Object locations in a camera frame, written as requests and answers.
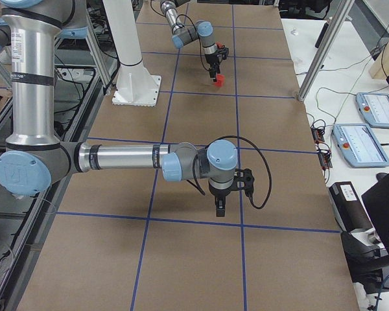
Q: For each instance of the white pedestal column base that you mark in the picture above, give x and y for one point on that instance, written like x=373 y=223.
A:
x=135 y=85

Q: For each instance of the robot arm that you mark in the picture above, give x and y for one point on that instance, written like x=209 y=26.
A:
x=35 y=158
x=184 y=32

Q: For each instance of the near teach pendant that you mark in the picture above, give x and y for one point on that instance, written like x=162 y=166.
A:
x=359 y=146

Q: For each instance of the aluminium frame post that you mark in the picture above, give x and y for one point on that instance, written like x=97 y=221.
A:
x=332 y=31

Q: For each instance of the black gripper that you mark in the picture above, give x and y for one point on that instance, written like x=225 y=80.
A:
x=220 y=193
x=211 y=59

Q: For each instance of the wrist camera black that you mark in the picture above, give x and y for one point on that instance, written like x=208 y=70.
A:
x=244 y=180
x=222 y=51

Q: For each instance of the black monitor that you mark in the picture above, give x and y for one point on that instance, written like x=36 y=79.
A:
x=376 y=202

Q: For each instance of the black box with label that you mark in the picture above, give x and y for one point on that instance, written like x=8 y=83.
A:
x=348 y=209

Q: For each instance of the far teach pendant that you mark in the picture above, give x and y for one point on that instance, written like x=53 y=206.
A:
x=374 y=108

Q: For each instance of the red block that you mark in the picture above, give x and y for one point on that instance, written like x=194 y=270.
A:
x=219 y=80

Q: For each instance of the teach pendant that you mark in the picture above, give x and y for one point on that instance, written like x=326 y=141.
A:
x=359 y=146
x=374 y=108

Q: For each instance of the small electronics board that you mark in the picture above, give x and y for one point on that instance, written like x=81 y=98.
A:
x=323 y=149

